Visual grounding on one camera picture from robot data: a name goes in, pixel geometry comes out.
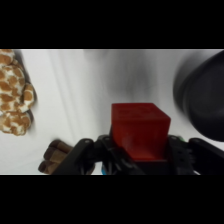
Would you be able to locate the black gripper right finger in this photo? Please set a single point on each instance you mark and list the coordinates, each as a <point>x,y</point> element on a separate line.
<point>196,158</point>

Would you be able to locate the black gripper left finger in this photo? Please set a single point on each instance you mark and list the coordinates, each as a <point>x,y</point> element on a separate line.
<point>90,156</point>

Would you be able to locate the red cube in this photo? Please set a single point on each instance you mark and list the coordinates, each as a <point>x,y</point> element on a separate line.
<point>140,130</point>

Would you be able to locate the black bowl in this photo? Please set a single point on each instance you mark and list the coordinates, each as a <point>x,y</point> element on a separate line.
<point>205,96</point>

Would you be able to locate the brown plush dog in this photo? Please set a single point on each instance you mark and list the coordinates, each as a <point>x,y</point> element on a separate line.
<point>55,156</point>

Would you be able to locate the tan spotted giraffe plush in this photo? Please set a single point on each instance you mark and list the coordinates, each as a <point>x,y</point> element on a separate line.
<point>13,96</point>

